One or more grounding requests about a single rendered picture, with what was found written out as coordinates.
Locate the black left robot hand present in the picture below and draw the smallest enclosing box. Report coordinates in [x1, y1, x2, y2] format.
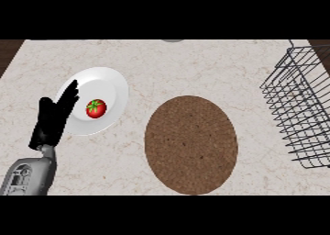
[29, 79, 82, 151]

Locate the brown oval placemat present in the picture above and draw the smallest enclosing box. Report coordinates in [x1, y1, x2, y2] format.
[144, 95, 239, 196]

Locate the red tomato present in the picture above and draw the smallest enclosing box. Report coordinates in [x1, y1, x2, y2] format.
[86, 98, 108, 119]

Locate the white round plate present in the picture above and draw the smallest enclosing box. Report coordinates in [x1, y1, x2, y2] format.
[57, 66, 130, 137]

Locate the black wire basket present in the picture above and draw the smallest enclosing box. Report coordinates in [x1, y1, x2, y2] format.
[260, 39, 330, 170]

